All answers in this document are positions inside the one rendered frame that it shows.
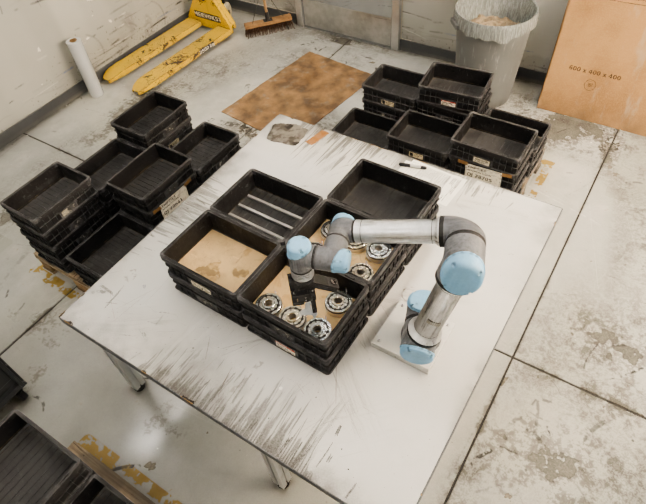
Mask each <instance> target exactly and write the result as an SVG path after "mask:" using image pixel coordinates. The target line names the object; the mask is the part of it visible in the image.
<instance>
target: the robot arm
mask: <svg viewBox="0 0 646 504"><path fill-rule="evenodd" d="M349 243H397V244H436V245H437V246H438V247H444V253H443V257H442V260H441V262H440V264H439V266H438V268H437V270H436V272H435V280H436V283H435V285H434V287H433V288H432V290H431V291H429V290H417V291H415V292H412V293H411V294H410V295H409V297H408V300H407V311H406V316H405V322H404V325H403V327H402V329H401V344H400V346H399V348H400V351H399V353H400V355H401V357H402V358H403V359H404V360H406V361H408V362H410V363H413V364H419V365H426V364H429V363H431V362H432V361H433V360H434V357H435V350H436V349H437V348H438V347H439V345H440V343H441V338H442V328H443V326H444V325H445V323H446V321H447V320H448V318H449V316H450V315H451V313H452V312H453V310H454V308H455V307H456V305H457V303H458V302H459V300H460V298H461V297H462V296H465V295H469V293H474V292H476V291H477V290H478V289H479V288H480V287H481V286H482V284H483V281H484V277H485V257H486V236H485V233H484V232H483V230H482V229H481V228H480V227H479V226H478V225H477V224H476V223H474V222H472V221H471V220H468V219H466V218H462V217H458V216H447V215H445V216H441V215H440V216H438V217H437V218H436V219H365V220H354V218H353V217H352V216H351V215H350V214H346V213H338V214H336V215H335V216H334V218H333V220H332V222H331V223H330V226H329V230H328V233H327V236H326V239H325V242H324V245H323V246H319V245H312V244H311V243H310V241H309V239H308V238H306V237H304V236H295V237H293V238H291V239H290V240H289V241H288V243H287V257H288V260H289V265H290V271H291V273H289V274H287V277H288V283H289V287H290V293H291V298H292V303H293V306H298V305H304V303H305V302H306V303H305V308H304V309H303V310H301V311H300V315H312V316H313V318H316V316H317V306H316V300H317V299H316V293H315V288H317V289H321V290H326V291H330V292H336V291H337V290H338V288H339V285H338V281H337V279H336V278H332V277H327V276H323V275H319V274H315V273H314V270H321V271H328V272H332V273H347V272H348V271H349V268H350V263H351V251H350V250H347V249H348V245H349ZM291 291H292V292H291ZM310 304H311V306H310Z"/></svg>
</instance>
